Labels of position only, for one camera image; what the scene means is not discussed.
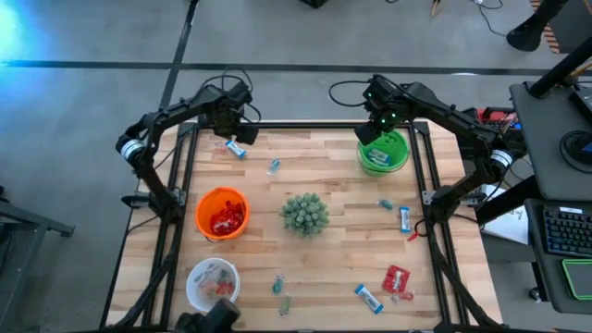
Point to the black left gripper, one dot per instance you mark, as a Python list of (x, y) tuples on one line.
[(226, 115)]

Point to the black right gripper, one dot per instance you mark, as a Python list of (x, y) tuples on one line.
[(386, 106)]

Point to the white blue Hershey's bar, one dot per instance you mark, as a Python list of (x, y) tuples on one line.
[(369, 299), (384, 162), (404, 219), (375, 155), (236, 149)]

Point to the orange hard candy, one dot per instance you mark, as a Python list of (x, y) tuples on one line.
[(213, 289), (220, 146)]

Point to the teal hard candy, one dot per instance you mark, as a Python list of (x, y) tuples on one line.
[(275, 166), (386, 204), (227, 279), (278, 285)]

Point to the red Skittles candy pack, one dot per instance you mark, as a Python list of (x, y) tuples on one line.
[(237, 212), (397, 279), (223, 224), (236, 226)]

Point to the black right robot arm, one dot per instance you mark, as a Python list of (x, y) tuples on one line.
[(453, 125)]

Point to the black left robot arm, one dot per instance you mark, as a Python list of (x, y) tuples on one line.
[(171, 115)]

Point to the red wrapped hard candy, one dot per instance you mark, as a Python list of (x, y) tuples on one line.
[(225, 290), (404, 296)]

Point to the green wrapped hard candy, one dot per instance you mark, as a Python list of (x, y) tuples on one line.
[(286, 304)]

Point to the green plastic bucket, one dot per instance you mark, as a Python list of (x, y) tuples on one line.
[(398, 143)]

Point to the orange pumpkin face bucket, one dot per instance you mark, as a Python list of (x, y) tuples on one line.
[(205, 203)]

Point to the faux succulent in patterned pot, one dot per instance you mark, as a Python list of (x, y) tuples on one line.
[(305, 216)]

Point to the red and black device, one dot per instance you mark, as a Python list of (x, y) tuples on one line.
[(501, 118)]

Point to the black pole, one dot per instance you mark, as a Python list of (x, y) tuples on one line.
[(559, 69), (509, 200)]

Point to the white plastic bowl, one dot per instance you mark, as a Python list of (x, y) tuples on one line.
[(196, 296)]

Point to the white paper sheet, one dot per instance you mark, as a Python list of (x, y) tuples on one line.
[(509, 226)]

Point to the grey desk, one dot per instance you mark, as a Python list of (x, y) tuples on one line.
[(541, 152)]

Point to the black stand foot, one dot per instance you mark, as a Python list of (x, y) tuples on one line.
[(527, 34)]

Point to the black desktop device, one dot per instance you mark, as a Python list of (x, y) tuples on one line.
[(583, 104)]

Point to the black keyboard with blue light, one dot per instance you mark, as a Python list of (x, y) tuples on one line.
[(566, 231)]

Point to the grey metal stand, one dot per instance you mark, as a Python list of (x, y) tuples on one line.
[(28, 222)]

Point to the black pad with green edge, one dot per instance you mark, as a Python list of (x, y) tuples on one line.
[(580, 277)]

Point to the black aluminium table frame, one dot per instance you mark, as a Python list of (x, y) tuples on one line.
[(300, 125)]

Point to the black side bracket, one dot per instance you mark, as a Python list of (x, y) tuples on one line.
[(134, 201), (427, 198)]

